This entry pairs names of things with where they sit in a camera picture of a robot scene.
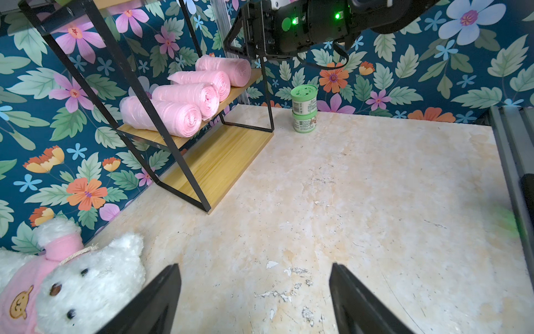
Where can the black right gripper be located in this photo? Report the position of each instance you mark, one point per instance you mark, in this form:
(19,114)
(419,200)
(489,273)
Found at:
(262,31)

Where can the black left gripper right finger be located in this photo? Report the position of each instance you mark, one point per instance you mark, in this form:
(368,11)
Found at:
(357,309)

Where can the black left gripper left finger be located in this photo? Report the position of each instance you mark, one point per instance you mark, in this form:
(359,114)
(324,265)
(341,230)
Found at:
(153,309)

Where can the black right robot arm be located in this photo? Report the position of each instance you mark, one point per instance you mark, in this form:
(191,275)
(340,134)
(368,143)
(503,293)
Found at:
(342,21)

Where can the upper green lidded jar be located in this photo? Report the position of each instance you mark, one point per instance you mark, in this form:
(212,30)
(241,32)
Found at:
(304,99)

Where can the green lidded jar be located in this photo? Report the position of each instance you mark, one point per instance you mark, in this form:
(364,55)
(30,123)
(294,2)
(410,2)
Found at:
(305,123)
(304,99)

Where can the white plush bunny pink shirt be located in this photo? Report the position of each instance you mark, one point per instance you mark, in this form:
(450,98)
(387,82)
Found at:
(68,287)

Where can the lower green lidded jar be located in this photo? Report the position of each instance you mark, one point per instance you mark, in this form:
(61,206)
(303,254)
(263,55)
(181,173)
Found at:
(305,123)

